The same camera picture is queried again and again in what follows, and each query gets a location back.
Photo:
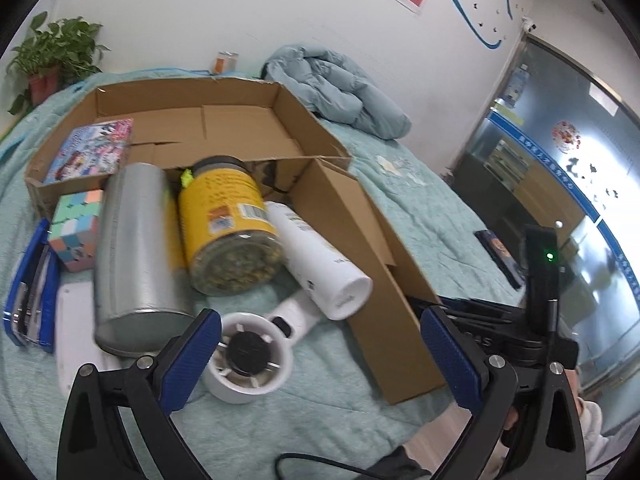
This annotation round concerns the colourful board game box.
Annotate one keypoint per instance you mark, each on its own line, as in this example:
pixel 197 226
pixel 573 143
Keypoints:
pixel 91 150

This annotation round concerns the white spray bottle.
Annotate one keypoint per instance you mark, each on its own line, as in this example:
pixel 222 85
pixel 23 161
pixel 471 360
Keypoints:
pixel 333 282

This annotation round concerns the yellow label glass jar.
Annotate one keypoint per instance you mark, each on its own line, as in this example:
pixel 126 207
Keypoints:
pixel 229 242

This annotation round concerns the glass door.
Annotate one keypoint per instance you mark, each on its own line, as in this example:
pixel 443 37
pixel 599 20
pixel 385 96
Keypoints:
pixel 556 147

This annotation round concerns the white hair dryer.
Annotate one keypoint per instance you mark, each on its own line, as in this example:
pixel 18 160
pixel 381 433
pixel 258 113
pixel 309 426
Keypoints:
pixel 255 354

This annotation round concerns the teal quilt blanket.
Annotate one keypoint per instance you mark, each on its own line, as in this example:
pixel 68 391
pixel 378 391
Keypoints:
pixel 331 405

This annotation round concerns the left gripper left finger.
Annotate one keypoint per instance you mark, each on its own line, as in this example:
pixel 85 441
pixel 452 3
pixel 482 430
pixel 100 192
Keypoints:
pixel 93 441

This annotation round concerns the light blue jacket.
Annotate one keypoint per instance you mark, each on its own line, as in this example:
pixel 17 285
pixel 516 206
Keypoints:
pixel 334 87

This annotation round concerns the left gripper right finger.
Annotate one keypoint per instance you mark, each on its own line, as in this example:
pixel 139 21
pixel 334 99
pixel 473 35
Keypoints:
pixel 547 441

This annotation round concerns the person right hand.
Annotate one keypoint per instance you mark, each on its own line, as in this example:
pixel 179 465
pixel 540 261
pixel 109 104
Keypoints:
pixel 590 418

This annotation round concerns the brown cardboard box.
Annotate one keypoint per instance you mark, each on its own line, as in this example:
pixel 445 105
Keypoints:
pixel 179 121

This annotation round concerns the blue stapler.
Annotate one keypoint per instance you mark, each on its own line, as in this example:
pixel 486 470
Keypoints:
pixel 29 313

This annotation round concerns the small orange label jar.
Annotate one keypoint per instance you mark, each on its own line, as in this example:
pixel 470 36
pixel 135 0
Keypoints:
pixel 224 63

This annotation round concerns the pastel rubik cube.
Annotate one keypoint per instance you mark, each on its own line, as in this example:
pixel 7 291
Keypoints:
pixel 74 229

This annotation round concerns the white device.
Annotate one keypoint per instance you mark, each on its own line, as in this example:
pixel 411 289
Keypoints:
pixel 74 344

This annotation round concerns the silver metal can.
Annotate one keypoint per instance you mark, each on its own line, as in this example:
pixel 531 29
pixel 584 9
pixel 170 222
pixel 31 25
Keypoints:
pixel 142 293

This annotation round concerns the potted green plant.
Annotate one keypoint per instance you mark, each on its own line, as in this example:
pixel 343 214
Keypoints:
pixel 54 55

